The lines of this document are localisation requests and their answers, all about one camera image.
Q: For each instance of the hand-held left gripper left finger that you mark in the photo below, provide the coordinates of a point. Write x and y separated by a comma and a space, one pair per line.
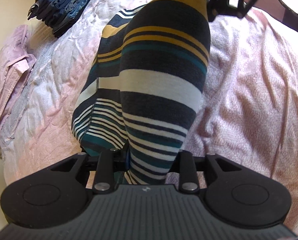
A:
106, 165

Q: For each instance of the pink folded shirt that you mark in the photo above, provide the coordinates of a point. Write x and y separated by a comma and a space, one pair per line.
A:
6, 67

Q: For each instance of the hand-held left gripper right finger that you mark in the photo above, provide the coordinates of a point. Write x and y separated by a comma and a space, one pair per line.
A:
188, 167

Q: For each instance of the striped navy yellow shirt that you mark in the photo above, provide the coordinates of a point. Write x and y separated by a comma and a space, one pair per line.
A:
161, 85

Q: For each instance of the folded blue denim jeans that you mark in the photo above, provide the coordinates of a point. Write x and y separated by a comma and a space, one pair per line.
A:
73, 12

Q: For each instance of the bed with pink blanket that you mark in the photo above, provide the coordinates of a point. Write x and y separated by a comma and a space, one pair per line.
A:
251, 92

